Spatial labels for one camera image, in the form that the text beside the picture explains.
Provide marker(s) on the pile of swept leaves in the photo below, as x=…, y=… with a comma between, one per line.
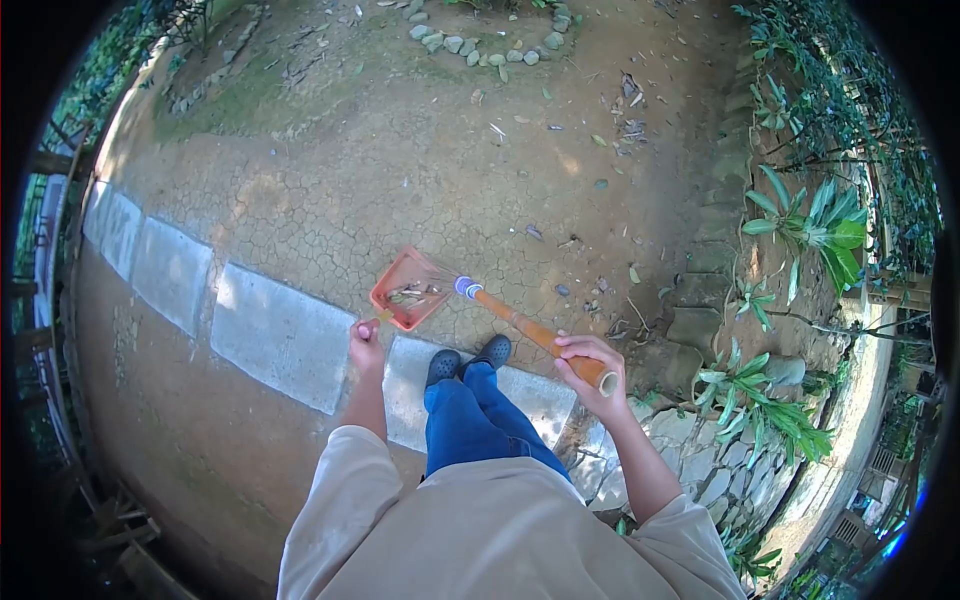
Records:
x=412, y=292

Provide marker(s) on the broad-leaf green plant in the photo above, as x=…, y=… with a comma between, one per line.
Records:
x=814, y=225

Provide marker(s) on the person's legs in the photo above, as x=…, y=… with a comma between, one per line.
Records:
x=472, y=412

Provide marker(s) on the row of concrete paving slabs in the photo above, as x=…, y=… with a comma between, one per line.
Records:
x=247, y=315

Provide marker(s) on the person's right thumb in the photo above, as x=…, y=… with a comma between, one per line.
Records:
x=574, y=379

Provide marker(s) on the green shrub hedge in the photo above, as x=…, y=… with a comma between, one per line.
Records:
x=840, y=112

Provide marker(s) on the orange plastic dustpan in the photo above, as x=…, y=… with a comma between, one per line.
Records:
x=405, y=289

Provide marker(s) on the person's left hand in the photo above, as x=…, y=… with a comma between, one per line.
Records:
x=366, y=349

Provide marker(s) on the low green leafy plant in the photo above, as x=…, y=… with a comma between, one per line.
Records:
x=757, y=405

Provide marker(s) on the person's body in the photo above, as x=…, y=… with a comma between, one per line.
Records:
x=495, y=532

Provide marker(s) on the person's left fingers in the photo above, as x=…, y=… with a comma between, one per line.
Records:
x=367, y=330

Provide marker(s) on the person's right hand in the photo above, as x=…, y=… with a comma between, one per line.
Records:
x=598, y=382

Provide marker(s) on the person's right fingers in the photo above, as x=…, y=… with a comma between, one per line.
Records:
x=592, y=346

